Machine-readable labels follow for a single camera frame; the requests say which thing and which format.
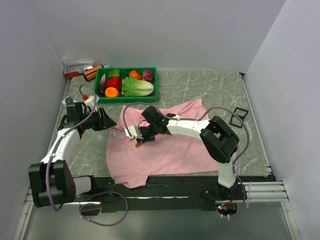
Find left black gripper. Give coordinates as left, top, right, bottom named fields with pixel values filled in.
left=80, top=107, right=117, bottom=131

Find pink garment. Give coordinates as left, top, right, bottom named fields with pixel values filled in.
left=106, top=107, right=218, bottom=188

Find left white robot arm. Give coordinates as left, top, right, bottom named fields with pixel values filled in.
left=28, top=95, right=116, bottom=211

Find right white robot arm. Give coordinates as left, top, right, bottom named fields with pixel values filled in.
left=136, top=106, right=240, bottom=200

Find green plastic crate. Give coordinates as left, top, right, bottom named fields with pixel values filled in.
left=93, top=67, right=159, bottom=104

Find toy orange fruit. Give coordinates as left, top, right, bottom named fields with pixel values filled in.
left=104, top=87, right=121, bottom=98

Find toy purple eggplant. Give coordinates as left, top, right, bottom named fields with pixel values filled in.
left=98, top=74, right=106, bottom=96

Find toy red bell pepper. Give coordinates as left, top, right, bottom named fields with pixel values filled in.
left=105, top=77, right=122, bottom=91

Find toy napa cabbage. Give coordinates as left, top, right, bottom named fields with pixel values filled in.
left=121, top=77, right=154, bottom=97

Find white bottle grey cap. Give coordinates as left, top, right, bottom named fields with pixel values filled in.
left=62, top=97, right=74, bottom=106

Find toy green pepper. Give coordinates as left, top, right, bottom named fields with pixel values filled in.
left=106, top=69, right=121, bottom=79

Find orange black cylinder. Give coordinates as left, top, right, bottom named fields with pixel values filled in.
left=82, top=64, right=104, bottom=82

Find toy orange carrot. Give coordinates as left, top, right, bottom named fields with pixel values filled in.
left=129, top=70, right=142, bottom=80

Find red white cardboard box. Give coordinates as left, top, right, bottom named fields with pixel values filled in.
left=63, top=64, right=94, bottom=79

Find toy purple onion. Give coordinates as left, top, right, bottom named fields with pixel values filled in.
left=143, top=69, right=154, bottom=81

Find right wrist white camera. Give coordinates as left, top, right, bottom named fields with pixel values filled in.
left=125, top=125, right=143, bottom=140

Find wrist white camera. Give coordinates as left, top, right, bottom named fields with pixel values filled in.
left=82, top=94, right=99, bottom=110
left=125, top=125, right=143, bottom=140

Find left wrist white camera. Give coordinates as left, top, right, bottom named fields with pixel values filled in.
left=82, top=94, right=99, bottom=110

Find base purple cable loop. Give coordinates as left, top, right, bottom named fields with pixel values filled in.
left=78, top=192, right=129, bottom=227

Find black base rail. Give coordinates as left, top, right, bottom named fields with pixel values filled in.
left=75, top=176, right=275, bottom=213

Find black rectangular frame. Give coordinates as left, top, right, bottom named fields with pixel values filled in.
left=229, top=106, right=249, bottom=129

